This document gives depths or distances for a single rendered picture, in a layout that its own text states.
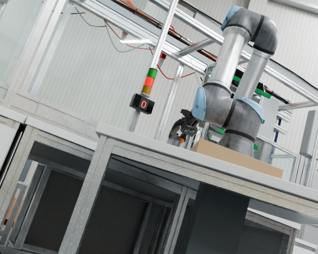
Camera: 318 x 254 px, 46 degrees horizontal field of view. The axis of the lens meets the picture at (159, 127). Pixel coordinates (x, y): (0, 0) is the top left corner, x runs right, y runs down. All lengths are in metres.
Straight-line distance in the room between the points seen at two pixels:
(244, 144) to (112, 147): 0.50
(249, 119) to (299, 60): 5.94
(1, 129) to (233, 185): 0.83
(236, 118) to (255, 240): 1.16
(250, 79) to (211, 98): 0.34
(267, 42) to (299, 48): 5.77
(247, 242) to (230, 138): 1.17
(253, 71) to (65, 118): 0.81
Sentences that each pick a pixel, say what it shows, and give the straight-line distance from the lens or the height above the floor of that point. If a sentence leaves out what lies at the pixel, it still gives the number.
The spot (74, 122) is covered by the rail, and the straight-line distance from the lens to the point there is 1.55.
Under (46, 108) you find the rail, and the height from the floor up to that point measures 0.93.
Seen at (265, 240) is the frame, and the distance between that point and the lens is 2.32.
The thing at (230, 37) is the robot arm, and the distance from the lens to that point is 1.55.
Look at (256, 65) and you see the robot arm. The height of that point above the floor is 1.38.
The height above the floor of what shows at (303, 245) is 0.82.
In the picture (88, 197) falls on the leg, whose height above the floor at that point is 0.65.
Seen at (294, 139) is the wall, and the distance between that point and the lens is 6.77.
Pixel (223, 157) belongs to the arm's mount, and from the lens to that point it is 1.21.
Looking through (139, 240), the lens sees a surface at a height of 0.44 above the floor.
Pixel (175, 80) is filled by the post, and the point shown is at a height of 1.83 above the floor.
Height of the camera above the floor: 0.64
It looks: 14 degrees up
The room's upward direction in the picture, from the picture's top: 18 degrees clockwise
